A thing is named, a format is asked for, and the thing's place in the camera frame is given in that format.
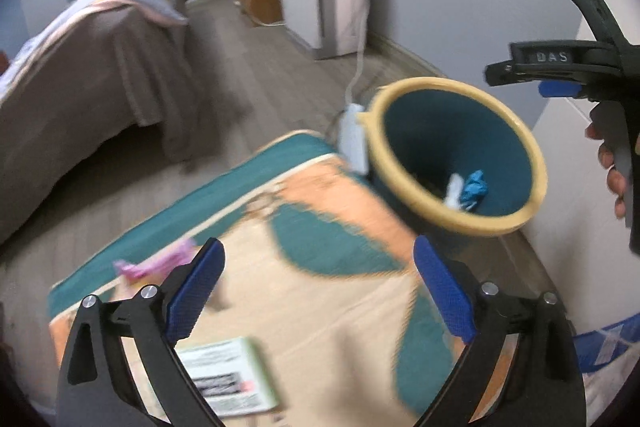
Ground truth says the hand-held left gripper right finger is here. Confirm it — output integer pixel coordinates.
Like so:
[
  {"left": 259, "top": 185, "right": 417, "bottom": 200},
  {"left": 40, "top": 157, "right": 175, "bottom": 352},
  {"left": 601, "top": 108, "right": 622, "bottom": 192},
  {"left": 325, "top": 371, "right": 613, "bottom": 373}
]
[{"left": 413, "top": 235, "right": 586, "bottom": 427}]

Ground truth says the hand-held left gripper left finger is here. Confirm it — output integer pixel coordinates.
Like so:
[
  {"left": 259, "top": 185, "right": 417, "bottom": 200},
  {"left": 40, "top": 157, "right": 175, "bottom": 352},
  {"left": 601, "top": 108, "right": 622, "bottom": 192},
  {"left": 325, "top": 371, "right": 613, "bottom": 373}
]
[{"left": 56, "top": 238, "right": 226, "bottom": 427}]

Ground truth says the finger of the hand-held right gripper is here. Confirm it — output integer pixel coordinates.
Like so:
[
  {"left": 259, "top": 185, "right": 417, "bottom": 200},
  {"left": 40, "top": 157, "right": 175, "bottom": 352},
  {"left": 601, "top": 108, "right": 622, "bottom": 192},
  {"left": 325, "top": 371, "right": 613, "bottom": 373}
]
[
  {"left": 484, "top": 61, "right": 541, "bottom": 86},
  {"left": 539, "top": 81, "right": 583, "bottom": 98}
]

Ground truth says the teal bin with yellow rim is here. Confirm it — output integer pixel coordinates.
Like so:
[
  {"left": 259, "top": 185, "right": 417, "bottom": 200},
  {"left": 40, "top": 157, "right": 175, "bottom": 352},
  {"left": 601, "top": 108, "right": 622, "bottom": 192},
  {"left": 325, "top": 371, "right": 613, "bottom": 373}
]
[{"left": 356, "top": 77, "right": 547, "bottom": 249}]

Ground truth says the white tissue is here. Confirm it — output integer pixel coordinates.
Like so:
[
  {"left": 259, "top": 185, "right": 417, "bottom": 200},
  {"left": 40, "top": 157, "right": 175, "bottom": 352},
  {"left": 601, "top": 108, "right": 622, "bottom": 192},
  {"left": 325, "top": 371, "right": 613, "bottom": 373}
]
[{"left": 442, "top": 173, "right": 466, "bottom": 210}]

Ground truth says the blue face mask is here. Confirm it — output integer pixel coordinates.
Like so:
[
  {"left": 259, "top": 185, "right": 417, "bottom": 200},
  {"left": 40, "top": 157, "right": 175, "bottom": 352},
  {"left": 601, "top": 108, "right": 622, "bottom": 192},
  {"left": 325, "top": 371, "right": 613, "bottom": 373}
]
[{"left": 460, "top": 170, "right": 489, "bottom": 210}]

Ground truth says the person's right hand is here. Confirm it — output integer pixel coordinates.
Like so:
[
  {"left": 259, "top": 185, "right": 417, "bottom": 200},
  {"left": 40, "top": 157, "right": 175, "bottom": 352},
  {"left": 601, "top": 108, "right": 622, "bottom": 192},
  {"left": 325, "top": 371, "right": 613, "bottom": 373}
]
[{"left": 586, "top": 117, "right": 630, "bottom": 218}]

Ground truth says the green white paper box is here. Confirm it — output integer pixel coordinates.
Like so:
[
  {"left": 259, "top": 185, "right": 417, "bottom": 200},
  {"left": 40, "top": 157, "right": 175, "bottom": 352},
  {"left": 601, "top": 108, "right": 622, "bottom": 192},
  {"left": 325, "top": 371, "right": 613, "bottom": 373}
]
[{"left": 175, "top": 337, "right": 282, "bottom": 419}]

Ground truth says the teal orange patterned mat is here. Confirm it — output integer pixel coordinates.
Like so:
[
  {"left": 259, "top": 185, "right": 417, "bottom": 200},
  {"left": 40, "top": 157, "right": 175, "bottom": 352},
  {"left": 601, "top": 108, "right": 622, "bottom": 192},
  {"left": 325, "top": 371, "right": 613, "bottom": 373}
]
[{"left": 47, "top": 130, "right": 567, "bottom": 427}]

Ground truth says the white power strip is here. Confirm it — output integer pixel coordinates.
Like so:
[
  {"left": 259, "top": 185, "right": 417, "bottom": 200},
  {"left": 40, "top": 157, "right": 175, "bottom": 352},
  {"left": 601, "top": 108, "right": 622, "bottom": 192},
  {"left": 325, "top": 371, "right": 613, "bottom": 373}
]
[{"left": 337, "top": 103, "right": 371, "bottom": 176}]

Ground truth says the blue white printed cloth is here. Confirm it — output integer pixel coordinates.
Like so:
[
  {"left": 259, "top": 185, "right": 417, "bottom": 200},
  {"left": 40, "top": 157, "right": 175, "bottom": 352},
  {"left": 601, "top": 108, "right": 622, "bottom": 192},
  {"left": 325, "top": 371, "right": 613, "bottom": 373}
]
[{"left": 572, "top": 312, "right": 640, "bottom": 427}]

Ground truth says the bed with grey blanket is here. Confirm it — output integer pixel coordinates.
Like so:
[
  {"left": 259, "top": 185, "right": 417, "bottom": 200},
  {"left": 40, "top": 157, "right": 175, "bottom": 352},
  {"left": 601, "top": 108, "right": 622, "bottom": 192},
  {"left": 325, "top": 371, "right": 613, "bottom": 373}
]
[{"left": 0, "top": 0, "right": 194, "bottom": 249}]

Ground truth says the light blue printed duvet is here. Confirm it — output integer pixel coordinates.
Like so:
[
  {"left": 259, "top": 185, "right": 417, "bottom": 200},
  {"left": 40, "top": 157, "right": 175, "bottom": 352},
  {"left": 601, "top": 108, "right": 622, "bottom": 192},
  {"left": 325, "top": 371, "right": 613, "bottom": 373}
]
[{"left": 0, "top": 0, "right": 189, "bottom": 92}]

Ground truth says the white power cable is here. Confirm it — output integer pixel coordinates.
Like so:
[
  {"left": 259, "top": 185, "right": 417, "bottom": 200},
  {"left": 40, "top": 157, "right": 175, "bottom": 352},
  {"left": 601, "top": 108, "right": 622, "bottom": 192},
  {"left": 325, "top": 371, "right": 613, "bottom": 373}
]
[{"left": 345, "top": 0, "right": 372, "bottom": 108}]

